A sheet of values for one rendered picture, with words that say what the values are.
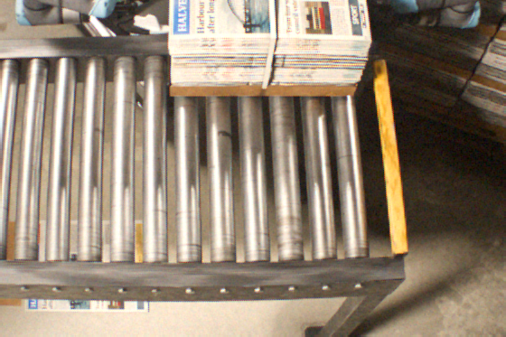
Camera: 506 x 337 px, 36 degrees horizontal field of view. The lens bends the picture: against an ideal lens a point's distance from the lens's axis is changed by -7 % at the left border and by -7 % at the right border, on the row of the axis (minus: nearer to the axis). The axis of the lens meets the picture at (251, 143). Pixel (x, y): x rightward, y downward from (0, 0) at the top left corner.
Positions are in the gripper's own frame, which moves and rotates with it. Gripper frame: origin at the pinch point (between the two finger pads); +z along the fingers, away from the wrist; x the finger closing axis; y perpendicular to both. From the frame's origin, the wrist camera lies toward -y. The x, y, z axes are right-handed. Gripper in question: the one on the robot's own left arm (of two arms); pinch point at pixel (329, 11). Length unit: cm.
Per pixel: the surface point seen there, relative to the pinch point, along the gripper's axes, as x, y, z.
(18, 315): 51, -78, 82
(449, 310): 52, -78, -46
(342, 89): 23.0, 5.3, 0.2
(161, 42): 9.7, 1.8, 37.0
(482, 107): -3, -52, -56
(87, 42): 9, 2, 53
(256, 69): 22.3, 12.2, 18.4
